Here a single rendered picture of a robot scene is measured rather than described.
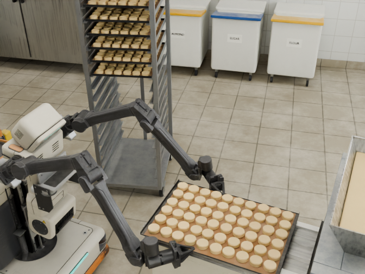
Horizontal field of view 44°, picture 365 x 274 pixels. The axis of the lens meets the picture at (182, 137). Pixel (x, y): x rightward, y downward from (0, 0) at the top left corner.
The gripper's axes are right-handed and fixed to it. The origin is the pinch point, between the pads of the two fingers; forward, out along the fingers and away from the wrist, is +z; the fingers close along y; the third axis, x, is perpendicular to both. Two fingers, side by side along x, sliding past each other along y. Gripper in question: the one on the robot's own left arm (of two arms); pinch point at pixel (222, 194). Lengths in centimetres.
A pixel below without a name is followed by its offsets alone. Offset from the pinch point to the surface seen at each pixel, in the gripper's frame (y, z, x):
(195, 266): 10.8, 26.4, 25.1
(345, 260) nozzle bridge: -29, 73, -7
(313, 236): 3.1, 36.2, -26.6
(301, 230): 2.0, 32.4, -22.8
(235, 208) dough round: -2.3, 13.0, 0.2
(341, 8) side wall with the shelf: 24, -262, -277
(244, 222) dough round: -2.5, 22.5, 0.8
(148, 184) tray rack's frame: 77, -110, 7
